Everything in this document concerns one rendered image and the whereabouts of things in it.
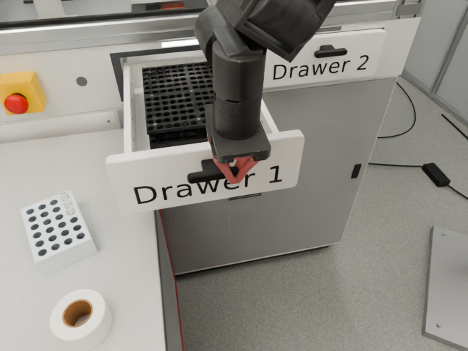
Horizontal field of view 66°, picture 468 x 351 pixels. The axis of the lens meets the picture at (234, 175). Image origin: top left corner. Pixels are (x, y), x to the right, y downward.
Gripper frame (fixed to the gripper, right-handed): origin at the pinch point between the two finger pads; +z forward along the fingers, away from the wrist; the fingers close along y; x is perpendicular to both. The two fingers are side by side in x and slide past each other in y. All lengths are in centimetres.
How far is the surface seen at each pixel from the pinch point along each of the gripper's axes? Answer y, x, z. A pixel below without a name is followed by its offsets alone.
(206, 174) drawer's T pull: -0.4, 4.0, -1.4
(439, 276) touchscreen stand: 13, -85, 86
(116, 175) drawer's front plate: 2.9, 16.3, -0.2
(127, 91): 27.1, 15.0, 2.1
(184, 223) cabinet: 34, 7, 56
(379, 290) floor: 14, -62, 89
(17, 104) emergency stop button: 29.1, 35.6, 4.0
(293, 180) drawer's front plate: 2.7, -10.9, 6.0
